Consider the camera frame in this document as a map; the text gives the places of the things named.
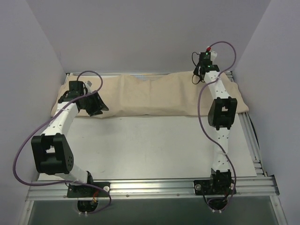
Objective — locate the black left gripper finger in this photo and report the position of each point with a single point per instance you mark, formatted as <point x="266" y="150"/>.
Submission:
<point x="94" y="112"/>
<point x="101" y="106"/>

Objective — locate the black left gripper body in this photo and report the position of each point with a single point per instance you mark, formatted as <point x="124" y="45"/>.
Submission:
<point x="95" y="104"/>

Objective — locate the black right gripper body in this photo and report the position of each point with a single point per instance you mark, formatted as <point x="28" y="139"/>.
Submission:
<point x="197" y="71"/>

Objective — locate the beige cloth wrap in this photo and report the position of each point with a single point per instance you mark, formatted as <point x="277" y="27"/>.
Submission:
<point x="168" y="95"/>

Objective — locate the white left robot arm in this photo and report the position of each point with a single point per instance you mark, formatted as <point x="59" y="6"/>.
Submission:
<point x="51" y="151"/>

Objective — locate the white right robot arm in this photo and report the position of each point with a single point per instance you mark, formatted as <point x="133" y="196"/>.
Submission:
<point x="221" y="117"/>

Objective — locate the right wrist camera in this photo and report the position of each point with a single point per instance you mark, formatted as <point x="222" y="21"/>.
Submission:
<point x="207" y="58"/>

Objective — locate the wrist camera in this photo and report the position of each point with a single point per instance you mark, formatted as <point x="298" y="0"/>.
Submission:
<point x="87" y="85"/>
<point x="207" y="58"/>

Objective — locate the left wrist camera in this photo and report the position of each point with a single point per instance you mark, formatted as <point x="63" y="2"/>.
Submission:
<point x="87" y="85"/>

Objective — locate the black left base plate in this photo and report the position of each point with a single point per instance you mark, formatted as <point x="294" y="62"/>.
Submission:
<point x="82" y="191"/>

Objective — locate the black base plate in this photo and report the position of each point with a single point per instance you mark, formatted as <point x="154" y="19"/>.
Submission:
<point x="82" y="191"/>
<point x="205" y="187"/>

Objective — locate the aluminium table edge rail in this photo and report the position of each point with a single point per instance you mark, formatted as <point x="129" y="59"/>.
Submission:
<point x="253" y="144"/>

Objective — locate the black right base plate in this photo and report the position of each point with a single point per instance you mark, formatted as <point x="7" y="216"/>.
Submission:
<point x="205" y="187"/>

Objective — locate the aluminium front rail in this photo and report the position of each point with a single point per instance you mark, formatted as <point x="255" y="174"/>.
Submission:
<point x="158" y="189"/>

